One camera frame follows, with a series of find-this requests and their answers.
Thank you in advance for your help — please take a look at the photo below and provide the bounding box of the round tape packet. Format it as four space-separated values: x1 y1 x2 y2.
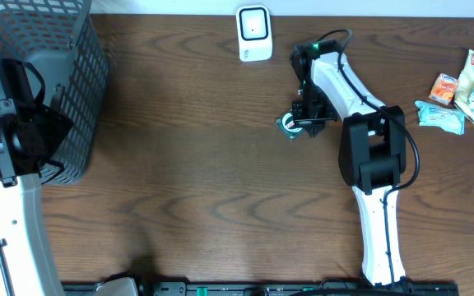
276 112 304 141

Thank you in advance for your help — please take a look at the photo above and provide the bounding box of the orange Kleenex tissue pack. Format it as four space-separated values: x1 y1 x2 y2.
428 73 459 105

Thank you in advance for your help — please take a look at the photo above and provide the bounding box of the teal snack packet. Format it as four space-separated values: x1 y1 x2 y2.
415 100 465 135

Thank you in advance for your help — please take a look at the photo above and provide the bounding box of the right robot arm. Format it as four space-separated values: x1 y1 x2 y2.
290 39 407 287

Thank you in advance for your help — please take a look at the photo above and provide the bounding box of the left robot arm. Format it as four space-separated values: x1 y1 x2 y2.
0 58 73 295

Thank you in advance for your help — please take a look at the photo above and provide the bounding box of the white barcode scanner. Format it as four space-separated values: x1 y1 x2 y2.
235 5 273 62

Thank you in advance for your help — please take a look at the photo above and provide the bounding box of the dark grey mesh basket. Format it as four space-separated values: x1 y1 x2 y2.
0 0 109 185

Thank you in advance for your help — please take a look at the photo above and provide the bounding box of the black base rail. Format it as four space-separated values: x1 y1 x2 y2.
62 280 460 296

